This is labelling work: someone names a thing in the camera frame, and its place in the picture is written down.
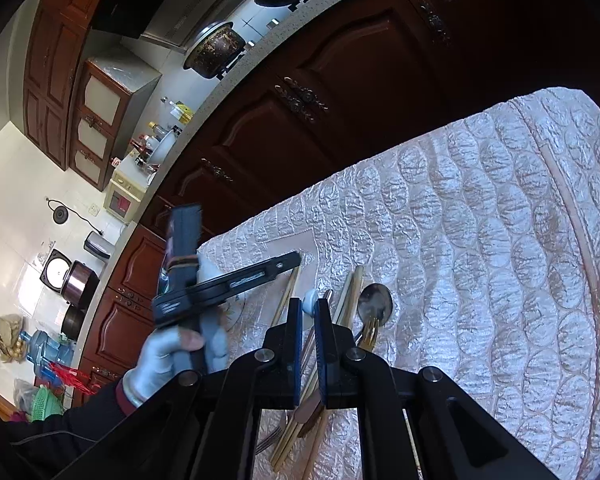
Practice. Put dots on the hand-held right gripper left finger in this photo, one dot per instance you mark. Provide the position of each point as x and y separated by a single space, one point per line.
295 360

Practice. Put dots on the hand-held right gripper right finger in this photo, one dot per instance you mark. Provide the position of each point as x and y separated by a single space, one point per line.
324 360

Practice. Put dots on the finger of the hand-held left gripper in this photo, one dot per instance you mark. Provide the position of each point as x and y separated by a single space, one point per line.
250 277

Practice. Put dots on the metal spoon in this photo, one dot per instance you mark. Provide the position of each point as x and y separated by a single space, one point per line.
375 302

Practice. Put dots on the person's left hand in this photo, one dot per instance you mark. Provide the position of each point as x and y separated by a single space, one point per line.
152 360

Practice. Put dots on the cream microwave oven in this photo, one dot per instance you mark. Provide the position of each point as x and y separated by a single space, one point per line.
125 195

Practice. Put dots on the silver countertop appliance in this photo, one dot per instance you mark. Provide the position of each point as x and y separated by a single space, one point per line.
97 246

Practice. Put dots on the white bowl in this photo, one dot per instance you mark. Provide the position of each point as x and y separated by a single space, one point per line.
164 147

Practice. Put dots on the dark sauce bottle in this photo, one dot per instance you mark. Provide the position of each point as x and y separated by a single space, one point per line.
142 149

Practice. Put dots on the yellow capped bottle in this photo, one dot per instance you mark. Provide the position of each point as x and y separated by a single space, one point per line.
156 127

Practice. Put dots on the rice cooker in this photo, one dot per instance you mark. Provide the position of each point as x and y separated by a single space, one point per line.
72 280

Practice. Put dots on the yellow oil bottle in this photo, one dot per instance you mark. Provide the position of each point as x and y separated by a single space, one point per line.
185 114

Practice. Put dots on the black pot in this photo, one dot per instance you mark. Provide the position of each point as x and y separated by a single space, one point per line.
74 322

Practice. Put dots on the blue water jug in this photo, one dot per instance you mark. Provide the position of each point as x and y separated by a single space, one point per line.
45 350

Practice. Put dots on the plastic bag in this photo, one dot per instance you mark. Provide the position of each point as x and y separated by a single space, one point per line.
10 330

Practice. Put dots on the brown cooking pot with lid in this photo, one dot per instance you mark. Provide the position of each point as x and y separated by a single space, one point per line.
215 47

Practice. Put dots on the green plastic basket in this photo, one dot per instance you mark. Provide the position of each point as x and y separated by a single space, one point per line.
45 400

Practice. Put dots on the steel range hood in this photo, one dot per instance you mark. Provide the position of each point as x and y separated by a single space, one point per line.
180 10

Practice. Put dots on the dark wooden base cabinet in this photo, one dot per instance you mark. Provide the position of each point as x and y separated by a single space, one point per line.
330 60

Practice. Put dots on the gas stove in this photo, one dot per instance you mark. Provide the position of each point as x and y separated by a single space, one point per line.
280 15

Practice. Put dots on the black round wall hanger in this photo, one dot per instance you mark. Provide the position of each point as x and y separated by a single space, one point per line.
59 215

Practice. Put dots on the frosted panel wall cabinet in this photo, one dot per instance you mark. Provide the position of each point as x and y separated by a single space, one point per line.
97 105

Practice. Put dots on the brown wooden wall cabinet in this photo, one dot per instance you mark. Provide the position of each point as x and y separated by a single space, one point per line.
50 60

